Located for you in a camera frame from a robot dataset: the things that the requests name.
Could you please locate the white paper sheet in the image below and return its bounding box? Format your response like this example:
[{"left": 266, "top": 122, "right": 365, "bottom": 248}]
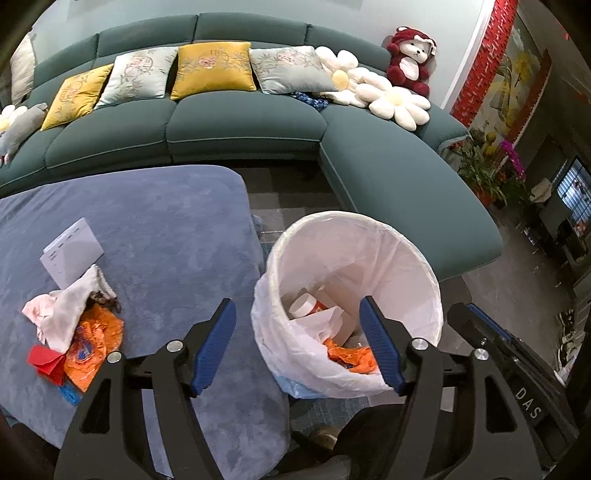
[{"left": 41, "top": 218, "right": 105, "bottom": 288}]

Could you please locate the yellow embroidered cushion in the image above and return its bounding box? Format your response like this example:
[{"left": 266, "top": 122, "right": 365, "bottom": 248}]
[
  {"left": 170, "top": 41, "right": 257, "bottom": 101},
  {"left": 41, "top": 64, "right": 114, "bottom": 131}
]

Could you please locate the teal sectional sofa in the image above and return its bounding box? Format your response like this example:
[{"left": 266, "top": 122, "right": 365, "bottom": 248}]
[{"left": 0, "top": 13, "right": 504, "bottom": 282}]

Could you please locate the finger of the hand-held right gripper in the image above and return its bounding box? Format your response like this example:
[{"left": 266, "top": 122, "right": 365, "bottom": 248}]
[
  {"left": 442, "top": 301, "right": 492, "bottom": 358},
  {"left": 467, "top": 304, "right": 511, "bottom": 346}
]

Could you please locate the green potted plant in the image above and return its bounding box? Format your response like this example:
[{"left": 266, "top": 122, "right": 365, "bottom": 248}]
[{"left": 455, "top": 134, "right": 509, "bottom": 206}]

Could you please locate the white cardboard box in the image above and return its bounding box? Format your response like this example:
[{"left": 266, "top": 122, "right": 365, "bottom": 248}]
[{"left": 292, "top": 307, "right": 365, "bottom": 348}]

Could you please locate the red and white teddy bear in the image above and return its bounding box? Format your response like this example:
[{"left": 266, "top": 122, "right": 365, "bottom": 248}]
[{"left": 385, "top": 27, "right": 437, "bottom": 97}]

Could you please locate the purple orchid plant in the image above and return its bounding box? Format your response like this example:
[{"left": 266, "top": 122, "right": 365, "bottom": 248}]
[{"left": 501, "top": 141, "right": 529, "bottom": 185}]

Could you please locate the large wall painting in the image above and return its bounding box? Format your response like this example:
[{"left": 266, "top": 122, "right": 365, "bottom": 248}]
[{"left": 471, "top": 14, "right": 555, "bottom": 144}]

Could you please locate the blue beaded item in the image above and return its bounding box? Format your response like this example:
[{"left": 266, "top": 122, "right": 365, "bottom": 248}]
[{"left": 290, "top": 91, "right": 329, "bottom": 109}]

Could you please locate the long white plush toy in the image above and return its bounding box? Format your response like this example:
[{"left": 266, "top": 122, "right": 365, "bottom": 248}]
[{"left": 10, "top": 31, "right": 38, "bottom": 104}]

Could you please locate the brown shoe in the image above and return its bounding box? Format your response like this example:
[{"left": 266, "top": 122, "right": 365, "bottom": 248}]
[{"left": 308, "top": 427, "right": 342, "bottom": 450}]

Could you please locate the television screen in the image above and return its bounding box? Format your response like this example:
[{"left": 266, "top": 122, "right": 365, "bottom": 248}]
[{"left": 556, "top": 157, "right": 591, "bottom": 217}]

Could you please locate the blue plush blanket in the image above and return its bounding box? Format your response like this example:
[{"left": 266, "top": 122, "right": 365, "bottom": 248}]
[{"left": 0, "top": 165, "right": 289, "bottom": 467}]

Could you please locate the orange plastic bag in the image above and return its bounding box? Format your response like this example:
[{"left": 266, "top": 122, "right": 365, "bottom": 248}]
[
  {"left": 323, "top": 339, "right": 378, "bottom": 376},
  {"left": 64, "top": 305, "right": 125, "bottom": 393}
]

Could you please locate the red wall decoration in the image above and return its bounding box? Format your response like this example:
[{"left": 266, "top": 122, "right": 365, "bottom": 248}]
[{"left": 450, "top": 0, "right": 520, "bottom": 127}]

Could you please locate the grey plush toy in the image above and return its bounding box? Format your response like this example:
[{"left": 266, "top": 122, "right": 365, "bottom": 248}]
[{"left": 0, "top": 102, "right": 49, "bottom": 167}]

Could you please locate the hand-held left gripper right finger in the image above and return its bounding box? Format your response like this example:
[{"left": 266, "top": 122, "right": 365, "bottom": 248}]
[{"left": 359, "top": 295, "right": 543, "bottom": 480}]

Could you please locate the waste bin with white liner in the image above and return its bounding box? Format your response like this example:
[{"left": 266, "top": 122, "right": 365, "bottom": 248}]
[{"left": 250, "top": 210, "right": 445, "bottom": 400}]

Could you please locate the grey embroidered cushion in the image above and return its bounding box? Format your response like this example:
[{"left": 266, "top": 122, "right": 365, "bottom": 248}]
[
  {"left": 95, "top": 46, "right": 180, "bottom": 110},
  {"left": 249, "top": 45, "right": 340, "bottom": 95}
]

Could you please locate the white flower pillow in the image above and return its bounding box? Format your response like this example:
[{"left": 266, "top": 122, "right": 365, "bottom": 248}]
[
  {"left": 0, "top": 105, "right": 28, "bottom": 132},
  {"left": 315, "top": 46, "right": 370, "bottom": 107},
  {"left": 355, "top": 71, "right": 432, "bottom": 131}
]

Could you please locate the white cloth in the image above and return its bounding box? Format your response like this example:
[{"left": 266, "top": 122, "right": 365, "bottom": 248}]
[{"left": 22, "top": 264, "right": 118, "bottom": 352}]

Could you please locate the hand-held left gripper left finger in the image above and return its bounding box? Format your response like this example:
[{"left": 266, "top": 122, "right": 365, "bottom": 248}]
[{"left": 54, "top": 298, "right": 238, "bottom": 480}]

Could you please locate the red paper packet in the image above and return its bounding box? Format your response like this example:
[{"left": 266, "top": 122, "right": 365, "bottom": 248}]
[{"left": 28, "top": 345, "right": 69, "bottom": 386}]

